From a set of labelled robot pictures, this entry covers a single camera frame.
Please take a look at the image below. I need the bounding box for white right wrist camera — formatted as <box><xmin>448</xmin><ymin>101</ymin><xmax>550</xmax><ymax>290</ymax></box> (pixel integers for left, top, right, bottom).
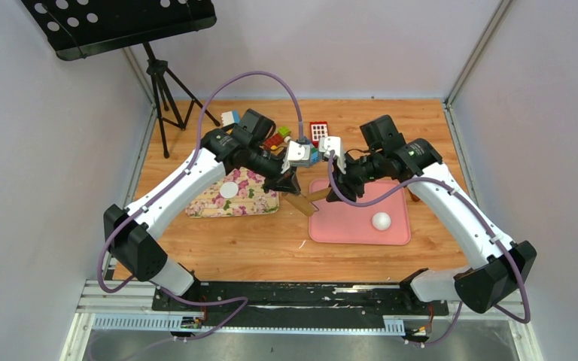
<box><xmin>318</xmin><ymin>136</ymin><xmax>346</xmax><ymax>174</ymax></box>

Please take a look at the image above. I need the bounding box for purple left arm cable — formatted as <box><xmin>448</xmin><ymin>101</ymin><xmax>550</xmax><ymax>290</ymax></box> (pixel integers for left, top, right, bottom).
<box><xmin>96</xmin><ymin>70</ymin><xmax>305</xmax><ymax>344</ymax></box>

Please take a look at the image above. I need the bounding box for pink rectangular tray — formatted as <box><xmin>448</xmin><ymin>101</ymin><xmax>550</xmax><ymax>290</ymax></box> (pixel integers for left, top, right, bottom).
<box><xmin>308</xmin><ymin>190</ymin><xmax>412</xmax><ymax>246</ymax></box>

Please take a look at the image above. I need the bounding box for white dough ball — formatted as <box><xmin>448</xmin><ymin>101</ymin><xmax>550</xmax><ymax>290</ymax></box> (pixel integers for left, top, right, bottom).
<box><xmin>371</xmin><ymin>212</ymin><xmax>392</xmax><ymax>232</ymax></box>

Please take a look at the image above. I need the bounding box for red toy brick car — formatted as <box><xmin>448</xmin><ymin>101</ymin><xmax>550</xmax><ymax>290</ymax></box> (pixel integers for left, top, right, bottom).
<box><xmin>263</xmin><ymin>126</ymin><xmax>291</xmax><ymax>150</ymax></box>

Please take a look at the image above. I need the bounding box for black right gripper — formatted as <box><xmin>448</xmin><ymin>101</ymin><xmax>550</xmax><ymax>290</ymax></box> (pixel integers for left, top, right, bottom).
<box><xmin>326</xmin><ymin>150</ymin><xmax>385</xmax><ymax>202</ymax></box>

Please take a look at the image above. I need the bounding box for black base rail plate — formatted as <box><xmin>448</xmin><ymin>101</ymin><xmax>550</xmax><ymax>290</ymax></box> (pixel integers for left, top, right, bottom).
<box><xmin>152</xmin><ymin>281</ymin><xmax>449</xmax><ymax>329</ymax></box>

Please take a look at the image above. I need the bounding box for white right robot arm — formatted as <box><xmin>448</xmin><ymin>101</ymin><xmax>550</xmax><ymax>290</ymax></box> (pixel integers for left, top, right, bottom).
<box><xmin>318</xmin><ymin>115</ymin><xmax>537</xmax><ymax>323</ymax></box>

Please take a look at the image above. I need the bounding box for black perforated stand shelf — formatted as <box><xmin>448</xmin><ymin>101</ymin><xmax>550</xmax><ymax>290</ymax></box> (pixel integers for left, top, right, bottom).
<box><xmin>22</xmin><ymin>0</ymin><xmax>217</xmax><ymax>61</ymax></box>

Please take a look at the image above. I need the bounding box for white slotted cable duct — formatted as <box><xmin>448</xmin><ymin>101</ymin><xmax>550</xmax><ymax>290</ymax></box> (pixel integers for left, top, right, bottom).
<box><xmin>92</xmin><ymin>314</ymin><xmax>406</xmax><ymax>335</ymax></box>

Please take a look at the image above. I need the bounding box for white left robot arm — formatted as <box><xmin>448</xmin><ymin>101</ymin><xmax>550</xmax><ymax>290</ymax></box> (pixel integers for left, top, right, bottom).
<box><xmin>104</xmin><ymin>129</ymin><xmax>301</xmax><ymax>311</ymax></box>

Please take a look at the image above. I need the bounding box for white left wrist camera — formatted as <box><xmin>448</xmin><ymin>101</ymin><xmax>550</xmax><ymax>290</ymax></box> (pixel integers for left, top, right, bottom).
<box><xmin>281</xmin><ymin>141</ymin><xmax>311</xmax><ymax>174</ymax></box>

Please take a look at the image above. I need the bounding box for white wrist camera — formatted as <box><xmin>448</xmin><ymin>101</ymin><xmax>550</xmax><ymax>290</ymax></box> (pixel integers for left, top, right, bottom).
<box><xmin>281</xmin><ymin>141</ymin><xmax>311</xmax><ymax>174</ymax></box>
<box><xmin>318</xmin><ymin>136</ymin><xmax>346</xmax><ymax>174</ymax></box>

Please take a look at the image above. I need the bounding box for blue green white brick stack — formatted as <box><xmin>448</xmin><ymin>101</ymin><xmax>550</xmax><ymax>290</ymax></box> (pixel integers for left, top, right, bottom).
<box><xmin>298</xmin><ymin>144</ymin><xmax>320</xmax><ymax>168</ymax></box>

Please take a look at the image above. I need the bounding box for floral rectangular tray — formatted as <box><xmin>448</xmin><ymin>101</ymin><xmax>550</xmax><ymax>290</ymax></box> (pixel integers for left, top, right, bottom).
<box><xmin>184</xmin><ymin>168</ymin><xmax>280</xmax><ymax>218</ymax></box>

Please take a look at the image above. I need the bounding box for black tripod stand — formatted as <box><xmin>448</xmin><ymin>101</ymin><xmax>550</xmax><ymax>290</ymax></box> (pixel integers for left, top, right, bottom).
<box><xmin>142</xmin><ymin>42</ymin><xmax>204</xmax><ymax>159</ymax></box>

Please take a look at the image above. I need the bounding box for red window toy brick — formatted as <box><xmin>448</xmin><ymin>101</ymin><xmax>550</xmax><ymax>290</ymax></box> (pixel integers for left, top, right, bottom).
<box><xmin>309</xmin><ymin>122</ymin><xmax>330</xmax><ymax>147</ymax></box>

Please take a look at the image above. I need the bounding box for white and blue toy block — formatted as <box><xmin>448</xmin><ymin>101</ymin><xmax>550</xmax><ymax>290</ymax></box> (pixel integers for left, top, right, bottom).
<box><xmin>221</xmin><ymin>111</ymin><xmax>240</xmax><ymax>127</ymax></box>

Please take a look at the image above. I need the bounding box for wooden dough roller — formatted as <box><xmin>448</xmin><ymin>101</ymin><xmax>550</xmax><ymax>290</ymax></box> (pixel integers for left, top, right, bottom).
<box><xmin>281</xmin><ymin>187</ymin><xmax>331</xmax><ymax>217</ymax></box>

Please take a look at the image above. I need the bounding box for metal dough scraper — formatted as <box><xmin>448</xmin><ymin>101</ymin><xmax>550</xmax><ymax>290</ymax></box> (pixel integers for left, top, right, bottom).
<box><xmin>408</xmin><ymin>189</ymin><xmax>421</xmax><ymax>202</ymax></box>

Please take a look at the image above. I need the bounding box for flat white dough wrapper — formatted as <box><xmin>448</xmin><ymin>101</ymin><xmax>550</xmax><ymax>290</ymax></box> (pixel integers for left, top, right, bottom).
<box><xmin>219</xmin><ymin>181</ymin><xmax>239</xmax><ymax>199</ymax></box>

